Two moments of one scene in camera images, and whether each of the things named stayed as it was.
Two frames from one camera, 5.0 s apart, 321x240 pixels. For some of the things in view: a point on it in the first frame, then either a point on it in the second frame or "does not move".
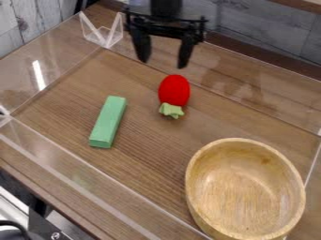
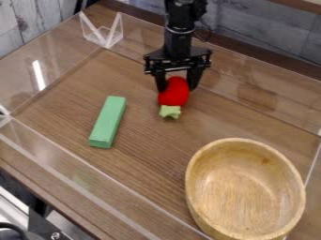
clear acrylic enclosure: (143, 151) does not move
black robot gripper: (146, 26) → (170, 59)
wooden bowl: (245, 191) does not move
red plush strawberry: (173, 96) does not move
